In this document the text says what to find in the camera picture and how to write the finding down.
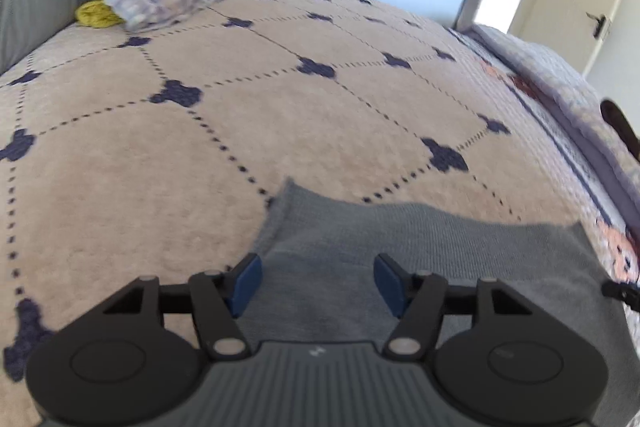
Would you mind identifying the pink quilted bedspread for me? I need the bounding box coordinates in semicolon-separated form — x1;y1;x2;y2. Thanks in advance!
0;0;640;427

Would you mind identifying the folded lavender blanket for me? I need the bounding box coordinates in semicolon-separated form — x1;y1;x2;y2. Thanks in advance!
466;25;639;221

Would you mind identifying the dark brown curved object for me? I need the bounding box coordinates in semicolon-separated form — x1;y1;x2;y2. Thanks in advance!
600;98;640;159

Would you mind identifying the grey knit cat sweater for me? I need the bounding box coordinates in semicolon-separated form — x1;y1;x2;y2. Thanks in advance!
240;181;639;426

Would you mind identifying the yellow crumpled cloth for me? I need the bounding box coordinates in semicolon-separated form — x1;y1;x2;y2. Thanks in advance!
75;0;124;29

